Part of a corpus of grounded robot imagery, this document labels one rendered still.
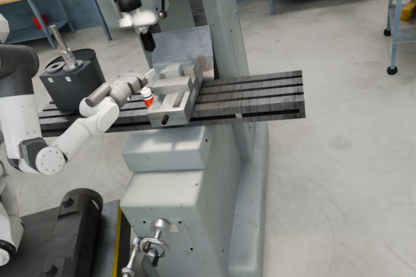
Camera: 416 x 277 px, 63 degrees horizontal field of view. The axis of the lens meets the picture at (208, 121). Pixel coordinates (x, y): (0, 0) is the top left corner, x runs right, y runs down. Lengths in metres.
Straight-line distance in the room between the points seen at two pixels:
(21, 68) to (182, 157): 0.65
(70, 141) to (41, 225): 0.81
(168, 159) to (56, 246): 0.62
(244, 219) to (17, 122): 1.26
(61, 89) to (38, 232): 0.66
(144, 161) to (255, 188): 0.81
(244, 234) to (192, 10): 1.13
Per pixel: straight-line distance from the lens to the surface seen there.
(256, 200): 1.95
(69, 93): 1.65
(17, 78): 1.01
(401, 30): 3.32
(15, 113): 1.00
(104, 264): 1.73
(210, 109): 1.33
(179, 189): 1.33
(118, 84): 1.22
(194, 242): 1.46
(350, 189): 2.25
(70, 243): 1.62
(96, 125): 1.11
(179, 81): 1.35
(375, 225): 2.11
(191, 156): 1.32
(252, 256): 1.76
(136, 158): 1.42
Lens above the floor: 1.69
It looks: 35 degrees down
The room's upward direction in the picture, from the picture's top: 16 degrees counter-clockwise
